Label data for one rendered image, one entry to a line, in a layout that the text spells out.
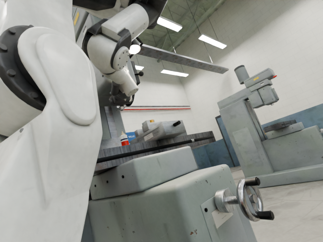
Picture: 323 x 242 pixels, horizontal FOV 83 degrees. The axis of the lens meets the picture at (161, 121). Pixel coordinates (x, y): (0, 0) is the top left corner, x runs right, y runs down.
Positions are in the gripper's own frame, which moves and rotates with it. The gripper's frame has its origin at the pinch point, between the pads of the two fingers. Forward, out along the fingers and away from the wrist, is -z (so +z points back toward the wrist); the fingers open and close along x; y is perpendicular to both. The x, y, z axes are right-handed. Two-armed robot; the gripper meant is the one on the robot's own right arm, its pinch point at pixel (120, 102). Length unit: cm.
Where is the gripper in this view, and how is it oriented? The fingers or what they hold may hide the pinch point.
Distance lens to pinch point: 107.2
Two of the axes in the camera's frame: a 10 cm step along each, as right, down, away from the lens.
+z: 3.1, -3.3, -8.9
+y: 2.9, 9.2, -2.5
